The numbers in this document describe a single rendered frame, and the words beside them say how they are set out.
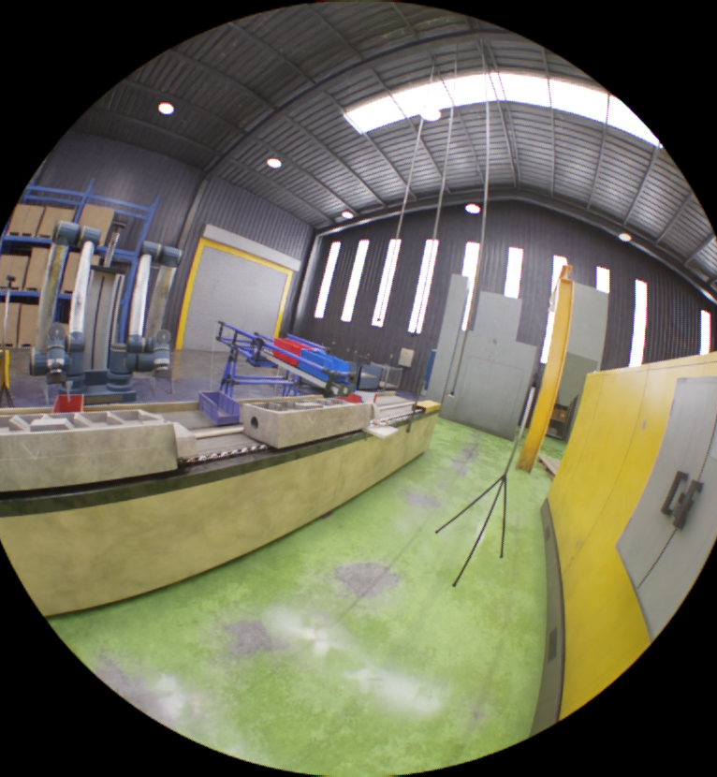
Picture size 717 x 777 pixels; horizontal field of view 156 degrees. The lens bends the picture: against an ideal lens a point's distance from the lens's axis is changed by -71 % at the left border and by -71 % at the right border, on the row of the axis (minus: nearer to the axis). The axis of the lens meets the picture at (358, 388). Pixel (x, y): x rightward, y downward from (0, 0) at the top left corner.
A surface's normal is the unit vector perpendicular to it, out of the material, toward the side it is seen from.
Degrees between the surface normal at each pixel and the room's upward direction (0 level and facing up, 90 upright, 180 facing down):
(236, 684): 0
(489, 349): 90
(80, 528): 90
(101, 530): 90
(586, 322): 90
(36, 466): 80
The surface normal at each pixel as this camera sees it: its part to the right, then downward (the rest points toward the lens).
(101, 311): 0.88, 0.26
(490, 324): -0.55, 0.01
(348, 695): 0.22, -0.96
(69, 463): 0.84, 0.10
